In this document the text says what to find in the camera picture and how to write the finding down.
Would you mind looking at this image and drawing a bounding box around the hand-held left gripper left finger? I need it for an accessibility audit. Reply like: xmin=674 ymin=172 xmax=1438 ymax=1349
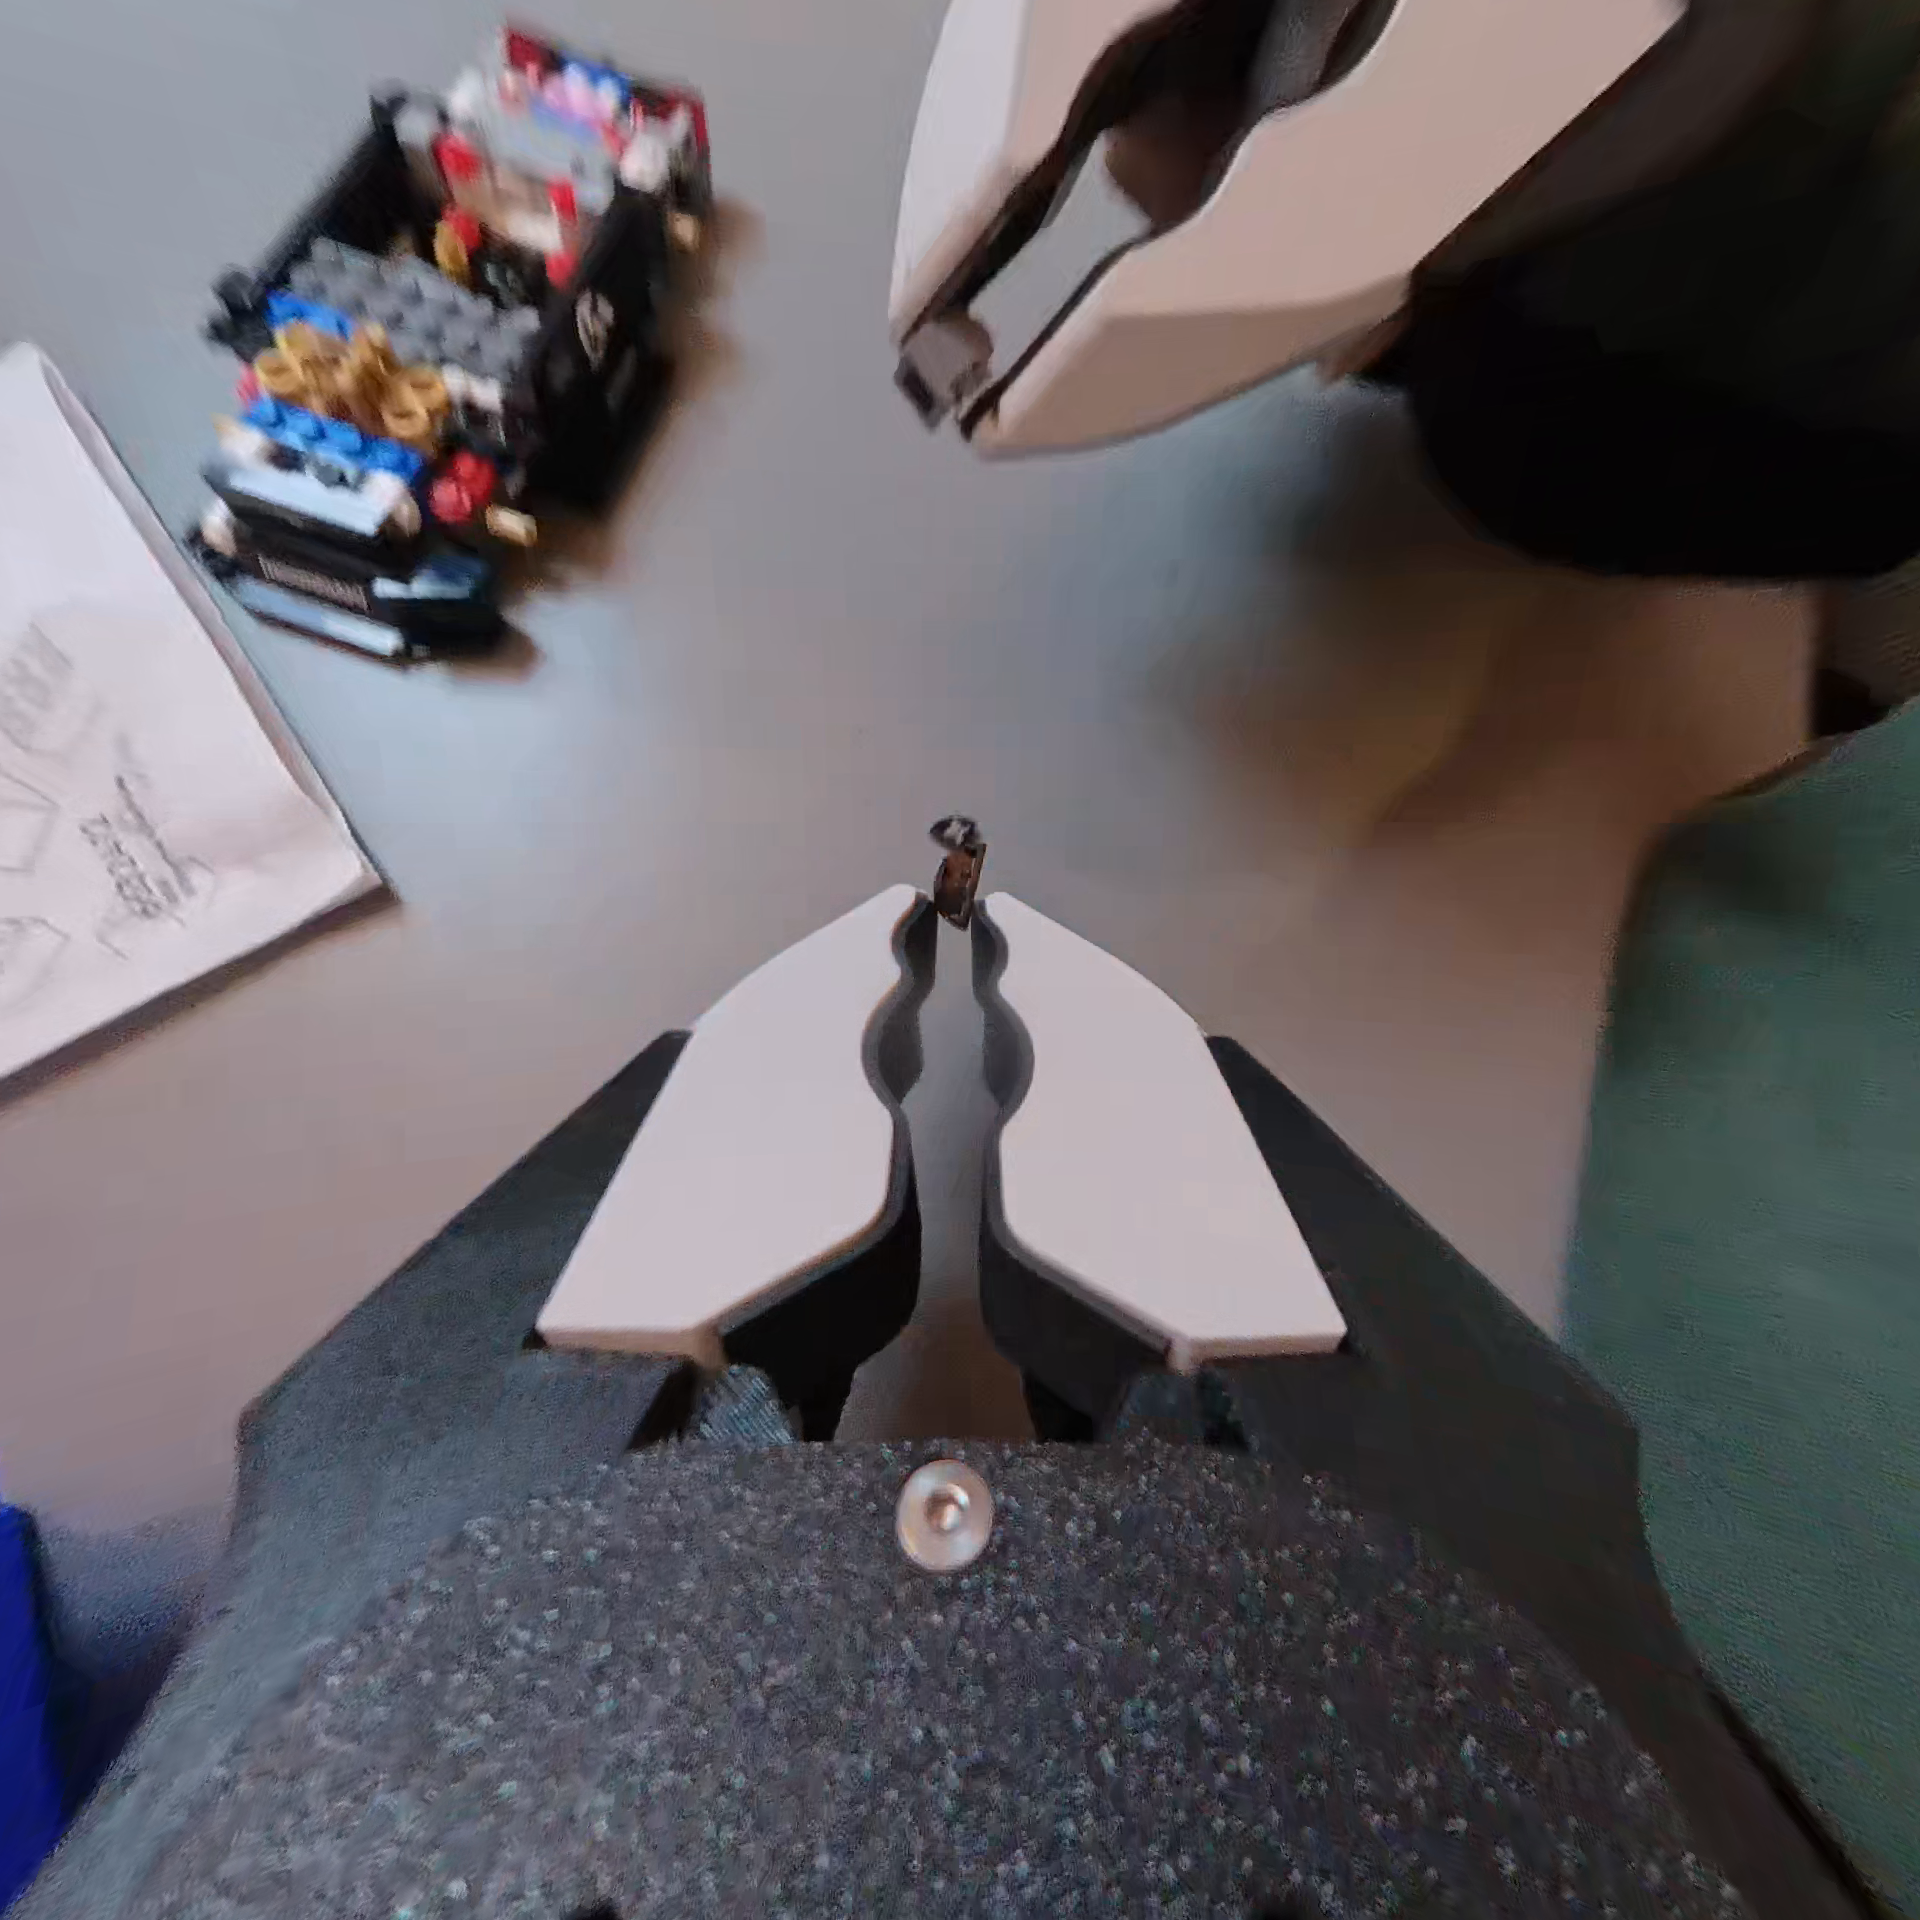
xmin=535 ymin=883 xmax=936 ymax=1399

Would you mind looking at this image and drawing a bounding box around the black lego car model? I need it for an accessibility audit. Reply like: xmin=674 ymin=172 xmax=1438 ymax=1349
xmin=185 ymin=22 xmax=718 ymax=669

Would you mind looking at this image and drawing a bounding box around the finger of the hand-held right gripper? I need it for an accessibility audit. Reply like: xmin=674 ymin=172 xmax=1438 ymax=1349
xmin=884 ymin=0 xmax=1182 ymax=329
xmin=964 ymin=0 xmax=1692 ymax=458

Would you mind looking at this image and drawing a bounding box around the blue plastic parts bin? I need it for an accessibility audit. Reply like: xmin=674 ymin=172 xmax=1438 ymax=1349
xmin=0 ymin=1501 xmax=69 ymax=1879

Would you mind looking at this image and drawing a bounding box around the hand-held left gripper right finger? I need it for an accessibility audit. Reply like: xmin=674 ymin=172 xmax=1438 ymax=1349
xmin=968 ymin=891 xmax=1347 ymax=1429

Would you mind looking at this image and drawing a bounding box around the white numbered paper bag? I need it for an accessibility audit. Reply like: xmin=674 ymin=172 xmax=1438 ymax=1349
xmin=0 ymin=341 xmax=394 ymax=1104

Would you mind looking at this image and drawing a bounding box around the small dark grey lego piece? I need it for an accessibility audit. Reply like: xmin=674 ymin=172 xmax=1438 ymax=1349
xmin=895 ymin=307 xmax=1000 ymax=438

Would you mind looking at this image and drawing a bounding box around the small black lego piece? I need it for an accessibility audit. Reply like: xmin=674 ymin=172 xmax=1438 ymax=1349
xmin=926 ymin=815 xmax=991 ymax=929

